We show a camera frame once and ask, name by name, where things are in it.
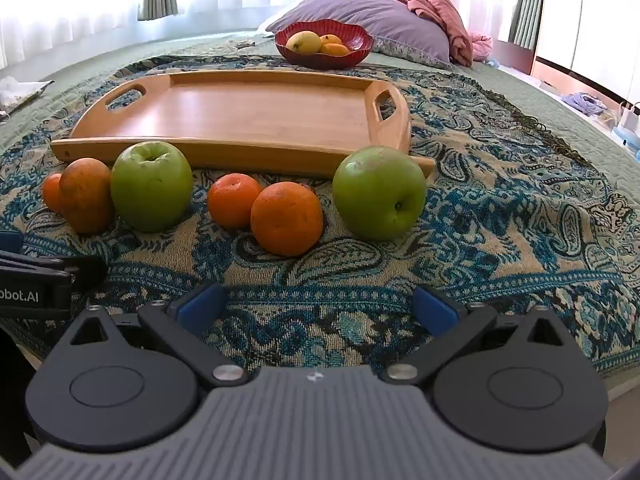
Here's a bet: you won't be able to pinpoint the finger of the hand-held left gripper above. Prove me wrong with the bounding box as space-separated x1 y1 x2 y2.
0 231 25 256
0 250 108 293

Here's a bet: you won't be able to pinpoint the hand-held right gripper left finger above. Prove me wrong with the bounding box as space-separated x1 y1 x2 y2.
60 281 248 388

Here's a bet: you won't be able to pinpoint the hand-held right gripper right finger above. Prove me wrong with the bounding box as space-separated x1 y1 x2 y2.
380 287 576 386

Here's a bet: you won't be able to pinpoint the orange mandarin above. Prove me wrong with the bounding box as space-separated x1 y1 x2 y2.
207 173 263 231
250 181 325 257
42 172 65 213

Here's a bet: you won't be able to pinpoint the large dull orange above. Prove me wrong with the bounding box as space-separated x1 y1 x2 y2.
58 157 116 235

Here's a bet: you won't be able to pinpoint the green apple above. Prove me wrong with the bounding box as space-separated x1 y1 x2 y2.
332 146 427 241
110 141 194 233

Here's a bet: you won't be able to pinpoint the wooden serving tray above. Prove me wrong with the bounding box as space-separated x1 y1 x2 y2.
50 69 437 180

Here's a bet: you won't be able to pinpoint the blue paisley blanket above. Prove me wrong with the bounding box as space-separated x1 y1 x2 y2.
0 55 640 381

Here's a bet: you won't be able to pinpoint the white cloth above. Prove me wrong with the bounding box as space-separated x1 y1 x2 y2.
0 76 55 116

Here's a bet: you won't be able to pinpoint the green quilted bedspread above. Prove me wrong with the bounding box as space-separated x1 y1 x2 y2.
0 27 640 196

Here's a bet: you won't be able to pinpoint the white sheer curtain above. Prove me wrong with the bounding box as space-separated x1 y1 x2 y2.
0 0 526 46

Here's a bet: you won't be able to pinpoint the blue clothes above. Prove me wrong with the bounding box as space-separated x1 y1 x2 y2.
562 91 608 117

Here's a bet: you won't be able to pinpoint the light blue box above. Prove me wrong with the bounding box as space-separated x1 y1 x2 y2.
612 127 640 153

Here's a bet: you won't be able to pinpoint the brown headboard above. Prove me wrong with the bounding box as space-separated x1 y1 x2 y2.
492 37 536 75

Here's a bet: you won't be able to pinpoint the red ribbed bowl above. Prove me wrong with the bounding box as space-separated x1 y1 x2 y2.
274 19 375 70

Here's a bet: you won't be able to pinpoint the white bag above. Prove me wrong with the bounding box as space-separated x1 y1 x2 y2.
617 101 640 133

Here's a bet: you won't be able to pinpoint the yellow pear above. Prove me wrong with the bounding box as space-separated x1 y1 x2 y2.
285 30 322 54

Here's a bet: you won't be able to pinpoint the purple pillow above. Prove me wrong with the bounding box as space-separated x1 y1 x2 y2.
265 0 453 68

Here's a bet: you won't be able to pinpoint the pink quilt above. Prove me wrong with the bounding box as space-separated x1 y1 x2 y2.
390 0 493 66

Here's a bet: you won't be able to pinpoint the white wardrobe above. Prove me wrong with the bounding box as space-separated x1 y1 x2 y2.
530 0 640 106

